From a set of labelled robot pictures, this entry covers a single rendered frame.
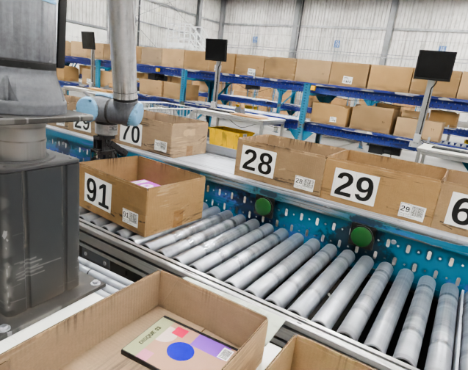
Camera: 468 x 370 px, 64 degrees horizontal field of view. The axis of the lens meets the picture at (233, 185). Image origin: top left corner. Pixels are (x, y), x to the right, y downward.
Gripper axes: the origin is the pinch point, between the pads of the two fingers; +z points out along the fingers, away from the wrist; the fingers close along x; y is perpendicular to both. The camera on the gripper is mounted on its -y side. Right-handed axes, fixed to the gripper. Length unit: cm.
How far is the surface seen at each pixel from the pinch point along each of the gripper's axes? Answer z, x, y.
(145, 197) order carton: -9, 45, 23
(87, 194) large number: -1.1, 13.9, 21.3
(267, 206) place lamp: -2, 67, -21
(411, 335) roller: 5, 127, 17
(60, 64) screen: -46.2, -9.6, 16.4
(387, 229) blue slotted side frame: -6, 112, -23
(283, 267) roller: 5, 89, 8
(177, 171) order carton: -10.2, 32.5, -6.6
